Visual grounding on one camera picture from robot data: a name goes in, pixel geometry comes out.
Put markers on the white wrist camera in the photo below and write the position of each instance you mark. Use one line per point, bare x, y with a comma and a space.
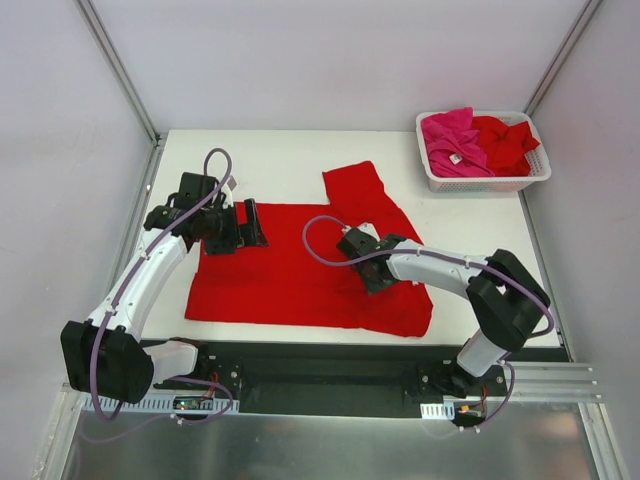
366, 228
231, 187

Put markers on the right aluminium frame post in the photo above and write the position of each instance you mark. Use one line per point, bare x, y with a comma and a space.
576, 31

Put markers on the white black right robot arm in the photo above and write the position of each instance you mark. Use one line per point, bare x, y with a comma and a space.
508, 303

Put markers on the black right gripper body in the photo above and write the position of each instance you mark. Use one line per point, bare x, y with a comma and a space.
373, 273

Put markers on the red t shirt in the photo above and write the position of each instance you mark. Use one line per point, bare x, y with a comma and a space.
283, 284
505, 145

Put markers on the aluminium frame post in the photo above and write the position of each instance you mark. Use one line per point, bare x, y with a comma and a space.
106, 46
576, 31

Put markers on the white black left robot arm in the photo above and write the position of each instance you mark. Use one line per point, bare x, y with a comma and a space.
104, 353

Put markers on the white cable duct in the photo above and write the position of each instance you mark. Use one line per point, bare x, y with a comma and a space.
189, 405
437, 411

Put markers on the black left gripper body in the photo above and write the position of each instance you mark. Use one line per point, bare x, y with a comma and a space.
230, 230

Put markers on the white perforated plastic basket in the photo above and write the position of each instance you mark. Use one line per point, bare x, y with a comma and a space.
537, 159

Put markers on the right white cable duct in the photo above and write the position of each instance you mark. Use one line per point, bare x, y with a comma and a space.
437, 411

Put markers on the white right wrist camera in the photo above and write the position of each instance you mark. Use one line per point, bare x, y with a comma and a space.
366, 228

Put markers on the pink t shirt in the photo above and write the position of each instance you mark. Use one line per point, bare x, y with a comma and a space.
452, 145

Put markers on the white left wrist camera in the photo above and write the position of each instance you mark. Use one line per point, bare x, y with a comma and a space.
231, 187

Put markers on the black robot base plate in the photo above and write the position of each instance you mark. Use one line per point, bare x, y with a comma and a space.
376, 381

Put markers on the left aluminium frame post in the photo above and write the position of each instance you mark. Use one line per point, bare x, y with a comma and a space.
106, 46

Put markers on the left white cable duct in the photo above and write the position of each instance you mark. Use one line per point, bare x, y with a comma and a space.
189, 405

